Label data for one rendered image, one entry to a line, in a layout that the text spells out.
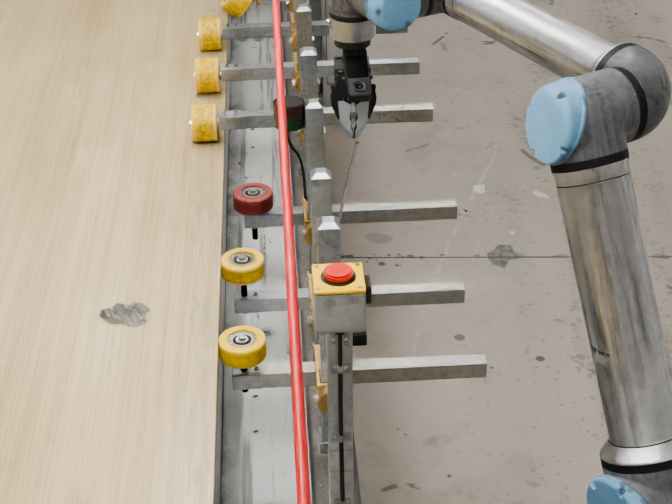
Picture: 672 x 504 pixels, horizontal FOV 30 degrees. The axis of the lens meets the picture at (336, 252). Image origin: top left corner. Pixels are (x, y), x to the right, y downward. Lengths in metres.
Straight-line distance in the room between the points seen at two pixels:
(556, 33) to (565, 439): 1.49
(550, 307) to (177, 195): 1.58
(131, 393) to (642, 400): 0.79
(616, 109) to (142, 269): 0.93
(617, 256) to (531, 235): 2.29
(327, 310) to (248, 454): 0.69
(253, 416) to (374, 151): 2.36
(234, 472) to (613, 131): 0.92
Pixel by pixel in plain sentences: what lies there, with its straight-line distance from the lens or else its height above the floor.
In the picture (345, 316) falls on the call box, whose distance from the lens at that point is 1.68.
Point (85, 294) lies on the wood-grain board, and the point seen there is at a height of 0.90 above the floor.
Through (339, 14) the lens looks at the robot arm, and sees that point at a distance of 2.41.
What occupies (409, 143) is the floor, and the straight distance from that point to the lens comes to 4.69.
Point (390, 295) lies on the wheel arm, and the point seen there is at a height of 0.82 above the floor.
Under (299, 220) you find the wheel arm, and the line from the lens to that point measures 2.55.
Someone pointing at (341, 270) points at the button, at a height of 1.23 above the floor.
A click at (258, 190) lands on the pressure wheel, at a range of 2.54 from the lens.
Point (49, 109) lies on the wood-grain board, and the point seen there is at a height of 0.90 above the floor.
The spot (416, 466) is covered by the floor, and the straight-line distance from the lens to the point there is 3.22.
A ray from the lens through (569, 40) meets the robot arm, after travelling 2.07.
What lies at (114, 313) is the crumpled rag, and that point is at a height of 0.91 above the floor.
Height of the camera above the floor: 2.15
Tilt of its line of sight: 32 degrees down
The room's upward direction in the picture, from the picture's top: 1 degrees counter-clockwise
